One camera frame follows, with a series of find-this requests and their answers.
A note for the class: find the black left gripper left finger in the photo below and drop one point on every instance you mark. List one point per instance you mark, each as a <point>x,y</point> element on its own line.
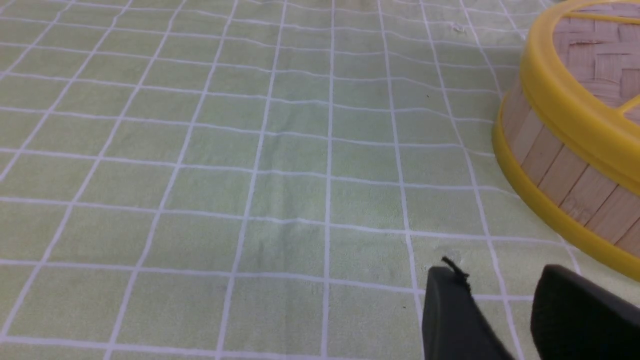
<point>453,326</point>

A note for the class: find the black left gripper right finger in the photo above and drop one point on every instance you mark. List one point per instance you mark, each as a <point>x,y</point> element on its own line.
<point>573,318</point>

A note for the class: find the woven bamboo steamer lid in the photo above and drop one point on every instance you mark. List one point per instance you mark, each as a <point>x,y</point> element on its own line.
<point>580,73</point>

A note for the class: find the bamboo steamer basket yellow rims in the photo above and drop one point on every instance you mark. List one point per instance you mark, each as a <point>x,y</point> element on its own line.
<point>581,204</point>

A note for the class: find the green checked tablecloth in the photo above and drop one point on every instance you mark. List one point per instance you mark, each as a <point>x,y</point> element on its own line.
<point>259,179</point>

